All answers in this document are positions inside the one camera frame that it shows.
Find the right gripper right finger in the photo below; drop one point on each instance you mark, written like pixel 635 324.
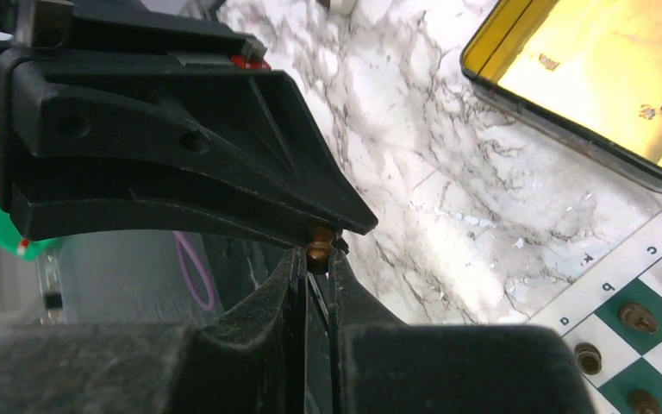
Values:
pixel 382 365

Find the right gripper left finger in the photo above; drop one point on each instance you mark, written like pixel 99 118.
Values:
pixel 249 361

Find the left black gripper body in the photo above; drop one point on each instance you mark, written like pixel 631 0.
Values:
pixel 118 26

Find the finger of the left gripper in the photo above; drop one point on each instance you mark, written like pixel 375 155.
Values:
pixel 93 142

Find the dark pawn passed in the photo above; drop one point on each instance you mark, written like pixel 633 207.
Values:
pixel 321 246

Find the dark knight chess piece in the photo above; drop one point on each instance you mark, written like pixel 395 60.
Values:
pixel 638 317

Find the tin with dark pieces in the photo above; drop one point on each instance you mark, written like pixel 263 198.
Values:
pixel 588 73

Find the green white chess board mat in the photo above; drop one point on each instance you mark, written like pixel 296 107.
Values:
pixel 611 320

